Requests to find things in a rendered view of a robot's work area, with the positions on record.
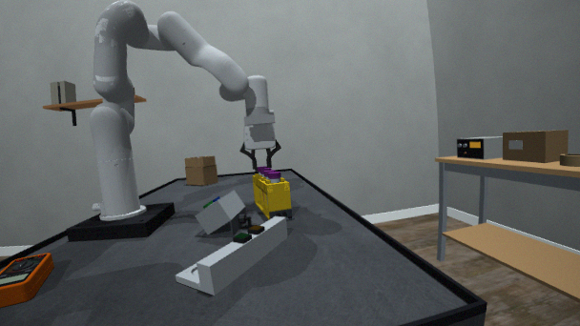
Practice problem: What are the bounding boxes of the orange pocket multimeter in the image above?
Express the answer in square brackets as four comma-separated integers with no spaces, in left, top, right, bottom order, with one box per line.
[0,253,54,308]

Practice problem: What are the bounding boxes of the small brown cardboard box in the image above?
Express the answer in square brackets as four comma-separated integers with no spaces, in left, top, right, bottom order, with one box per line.
[185,156,218,186]

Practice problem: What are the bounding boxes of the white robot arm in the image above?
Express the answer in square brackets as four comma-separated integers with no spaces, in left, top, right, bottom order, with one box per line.
[90,0,275,221]

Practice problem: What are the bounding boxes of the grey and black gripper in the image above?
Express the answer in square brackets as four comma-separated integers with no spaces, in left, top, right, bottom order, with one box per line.
[240,124,281,172]

